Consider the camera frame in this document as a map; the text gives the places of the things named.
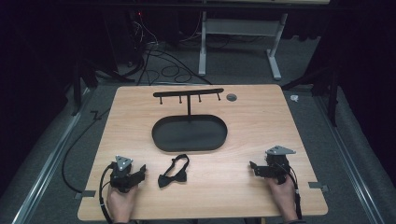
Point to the white metal desk frame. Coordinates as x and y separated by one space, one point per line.
203 56

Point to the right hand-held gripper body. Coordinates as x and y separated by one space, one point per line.
276 165

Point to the black bow tie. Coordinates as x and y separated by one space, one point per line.
174 174

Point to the metal floor rail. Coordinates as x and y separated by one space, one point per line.
348 155
46 168

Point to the black hook stand with tray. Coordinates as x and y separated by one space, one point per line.
189 133

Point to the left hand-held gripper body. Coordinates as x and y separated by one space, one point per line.
121 175

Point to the person's right hand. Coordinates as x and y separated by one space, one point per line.
281 199

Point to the grey tape strip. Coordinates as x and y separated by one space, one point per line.
317 186
84 194

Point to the white crumpled scrap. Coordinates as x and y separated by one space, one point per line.
294 98

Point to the black tripod stand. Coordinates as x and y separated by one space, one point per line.
77 93
333 99

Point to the person's left hand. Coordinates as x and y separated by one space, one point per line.
122 203

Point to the grey table grommet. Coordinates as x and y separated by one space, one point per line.
231 97

